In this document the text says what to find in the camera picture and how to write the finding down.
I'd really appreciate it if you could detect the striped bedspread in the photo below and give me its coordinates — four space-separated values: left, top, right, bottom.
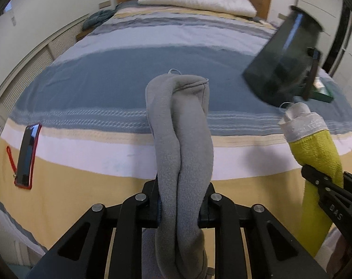
0 3 352 258

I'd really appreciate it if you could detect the grey fleece cloth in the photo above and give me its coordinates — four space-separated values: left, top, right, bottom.
141 69 216 279

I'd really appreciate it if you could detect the green box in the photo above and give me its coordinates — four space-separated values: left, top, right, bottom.
308 76 335 103

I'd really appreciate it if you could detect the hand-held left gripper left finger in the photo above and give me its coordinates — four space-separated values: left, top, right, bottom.
25 179 163 279

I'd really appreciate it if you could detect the yellow towel with white edge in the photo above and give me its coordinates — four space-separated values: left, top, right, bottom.
278 102 345 257

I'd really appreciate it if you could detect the white wardrobe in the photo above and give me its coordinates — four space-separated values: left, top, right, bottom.
296 0 352 77

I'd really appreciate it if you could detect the red phone strap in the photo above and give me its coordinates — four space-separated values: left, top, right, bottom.
6 146 18 178

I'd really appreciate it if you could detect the teal cloth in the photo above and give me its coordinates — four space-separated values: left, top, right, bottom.
82 9 117 31

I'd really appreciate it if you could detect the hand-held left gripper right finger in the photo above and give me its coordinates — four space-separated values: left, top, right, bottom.
199 183 329 279

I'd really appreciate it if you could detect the phone in red case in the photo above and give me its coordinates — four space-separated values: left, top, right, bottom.
14 123 42 190

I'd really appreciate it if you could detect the person's right hand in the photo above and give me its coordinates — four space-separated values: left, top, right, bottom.
325 232 352 279

